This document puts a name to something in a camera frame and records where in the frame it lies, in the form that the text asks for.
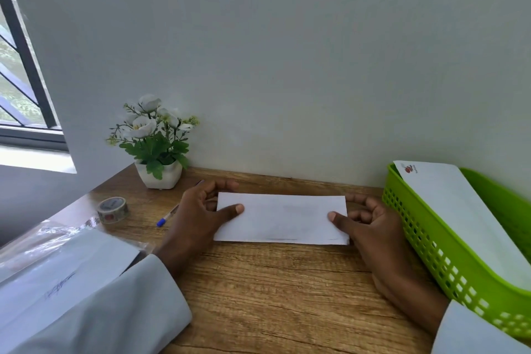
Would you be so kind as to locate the person's right hand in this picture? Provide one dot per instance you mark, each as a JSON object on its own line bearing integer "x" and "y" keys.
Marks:
{"x": 381, "y": 237}

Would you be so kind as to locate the person's left hand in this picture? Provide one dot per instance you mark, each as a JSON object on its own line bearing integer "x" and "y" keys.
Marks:
{"x": 195, "y": 221}

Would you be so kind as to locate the small patterned sticker piece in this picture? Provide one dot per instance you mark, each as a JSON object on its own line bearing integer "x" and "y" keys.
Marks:
{"x": 408, "y": 168}

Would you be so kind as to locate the patterned tape roll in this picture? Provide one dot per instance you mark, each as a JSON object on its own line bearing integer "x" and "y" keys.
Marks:
{"x": 113, "y": 210}

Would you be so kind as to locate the long white envelope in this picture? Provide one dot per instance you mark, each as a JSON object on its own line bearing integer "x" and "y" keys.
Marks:
{"x": 464, "y": 217}

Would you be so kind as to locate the stack of printed papers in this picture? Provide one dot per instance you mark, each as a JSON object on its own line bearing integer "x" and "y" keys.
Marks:
{"x": 282, "y": 219}

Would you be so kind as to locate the green plastic basket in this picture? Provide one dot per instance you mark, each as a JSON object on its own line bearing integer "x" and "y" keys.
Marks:
{"x": 456, "y": 283}

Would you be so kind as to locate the plastic-wrapped white envelope pack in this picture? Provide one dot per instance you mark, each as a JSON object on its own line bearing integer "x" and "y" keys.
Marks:
{"x": 54, "y": 275}

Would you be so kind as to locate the person's right forearm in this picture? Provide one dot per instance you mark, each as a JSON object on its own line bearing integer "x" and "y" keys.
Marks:
{"x": 435, "y": 308}

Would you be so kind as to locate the person's left forearm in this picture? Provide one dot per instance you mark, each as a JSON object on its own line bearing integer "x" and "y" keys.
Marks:
{"x": 108, "y": 312}

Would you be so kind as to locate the blue ballpoint pen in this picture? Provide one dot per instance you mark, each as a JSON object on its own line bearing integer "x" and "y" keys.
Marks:
{"x": 161, "y": 223}

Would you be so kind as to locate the potted white flower plant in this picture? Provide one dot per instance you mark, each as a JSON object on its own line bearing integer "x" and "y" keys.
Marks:
{"x": 155, "y": 146}

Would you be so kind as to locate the white window sill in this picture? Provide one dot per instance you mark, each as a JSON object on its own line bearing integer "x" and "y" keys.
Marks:
{"x": 37, "y": 158}

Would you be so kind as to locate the black framed window with grille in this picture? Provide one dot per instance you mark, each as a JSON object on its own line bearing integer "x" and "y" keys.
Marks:
{"x": 29, "y": 138}

